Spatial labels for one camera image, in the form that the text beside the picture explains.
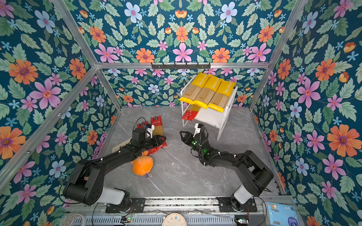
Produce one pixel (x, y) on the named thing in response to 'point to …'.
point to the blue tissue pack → (280, 214)
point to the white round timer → (174, 219)
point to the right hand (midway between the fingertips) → (181, 132)
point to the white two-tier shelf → (210, 117)
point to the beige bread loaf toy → (117, 148)
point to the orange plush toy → (143, 165)
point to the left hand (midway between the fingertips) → (165, 135)
